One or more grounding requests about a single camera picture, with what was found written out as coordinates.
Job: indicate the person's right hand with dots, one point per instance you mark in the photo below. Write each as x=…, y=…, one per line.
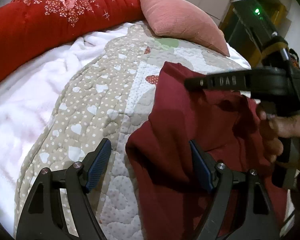
x=274, y=127

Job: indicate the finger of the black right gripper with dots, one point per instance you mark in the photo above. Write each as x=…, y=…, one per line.
x=236, y=81

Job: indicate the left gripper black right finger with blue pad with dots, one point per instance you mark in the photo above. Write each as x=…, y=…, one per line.
x=241, y=207

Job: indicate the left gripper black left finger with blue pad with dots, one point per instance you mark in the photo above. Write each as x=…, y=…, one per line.
x=57, y=206

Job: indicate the white fluffy blanket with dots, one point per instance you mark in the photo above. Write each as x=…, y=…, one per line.
x=27, y=99

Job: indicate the heart patterned quilt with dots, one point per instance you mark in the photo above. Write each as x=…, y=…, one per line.
x=110, y=98

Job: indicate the dark wooden door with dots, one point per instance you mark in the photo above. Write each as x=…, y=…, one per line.
x=246, y=25

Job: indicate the pink corduroy pillow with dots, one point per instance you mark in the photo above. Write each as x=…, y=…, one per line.
x=183, y=20

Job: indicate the dark red garment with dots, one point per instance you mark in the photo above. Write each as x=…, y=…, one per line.
x=223, y=123

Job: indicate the red floral comforter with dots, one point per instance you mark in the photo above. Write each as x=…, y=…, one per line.
x=28, y=28

